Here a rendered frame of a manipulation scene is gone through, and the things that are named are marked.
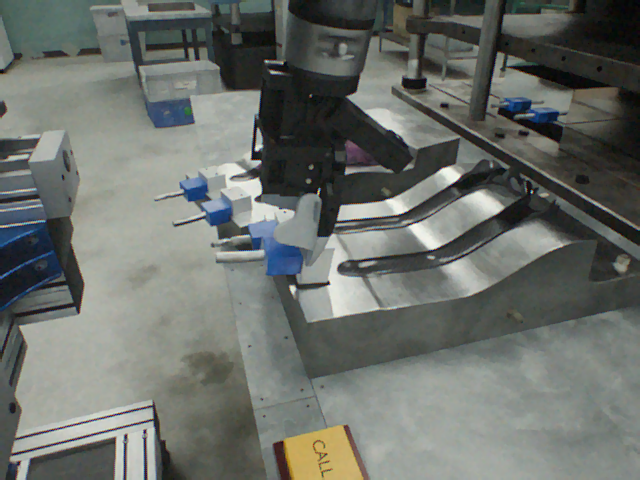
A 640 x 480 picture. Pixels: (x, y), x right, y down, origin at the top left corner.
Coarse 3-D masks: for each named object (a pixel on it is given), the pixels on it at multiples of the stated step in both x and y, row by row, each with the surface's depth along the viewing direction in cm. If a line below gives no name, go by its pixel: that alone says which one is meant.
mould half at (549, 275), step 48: (432, 192) 74; (480, 192) 69; (336, 240) 65; (384, 240) 67; (432, 240) 66; (528, 240) 59; (576, 240) 57; (288, 288) 60; (336, 288) 56; (384, 288) 57; (432, 288) 57; (480, 288) 56; (528, 288) 59; (576, 288) 61; (624, 288) 64; (336, 336) 53; (384, 336) 56; (432, 336) 58; (480, 336) 61
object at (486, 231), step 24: (480, 168) 74; (504, 168) 72; (456, 192) 72; (528, 192) 67; (384, 216) 73; (408, 216) 73; (504, 216) 65; (528, 216) 61; (456, 240) 64; (480, 240) 63; (360, 264) 61; (384, 264) 62; (408, 264) 62; (432, 264) 63
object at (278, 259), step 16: (272, 240) 55; (224, 256) 53; (240, 256) 53; (256, 256) 54; (272, 256) 53; (288, 256) 53; (304, 256) 53; (320, 256) 54; (272, 272) 54; (288, 272) 54; (304, 272) 55; (320, 272) 55
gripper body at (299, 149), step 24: (264, 72) 42; (288, 72) 41; (264, 96) 43; (288, 96) 42; (312, 96) 45; (336, 96) 41; (264, 120) 44; (288, 120) 43; (312, 120) 44; (264, 144) 43; (288, 144) 43; (312, 144) 44; (336, 144) 45; (264, 168) 44; (288, 168) 45; (312, 168) 45; (264, 192) 45; (288, 192) 46
